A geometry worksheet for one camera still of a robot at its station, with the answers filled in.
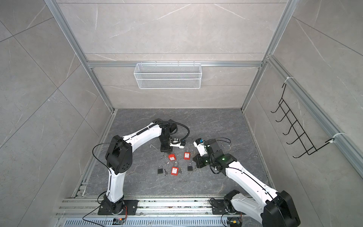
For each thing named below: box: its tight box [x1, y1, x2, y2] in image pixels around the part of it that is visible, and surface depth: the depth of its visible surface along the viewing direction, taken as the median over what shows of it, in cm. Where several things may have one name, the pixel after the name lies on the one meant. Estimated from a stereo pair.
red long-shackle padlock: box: [171, 160, 180, 176], surface depth 87 cm
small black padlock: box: [157, 165, 164, 175], surface depth 88 cm
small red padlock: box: [183, 151, 191, 161], surface depth 94 cm
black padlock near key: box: [187, 162, 193, 172], surface depth 90 cm
